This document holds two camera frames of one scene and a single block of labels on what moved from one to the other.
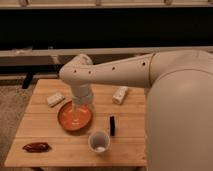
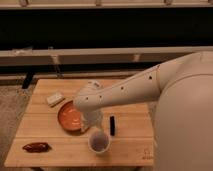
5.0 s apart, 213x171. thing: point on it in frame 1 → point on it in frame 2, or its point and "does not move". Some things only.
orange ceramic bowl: (75, 117) does not move
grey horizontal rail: (52, 56) does not move
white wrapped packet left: (54, 99) does not move
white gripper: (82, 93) → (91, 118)
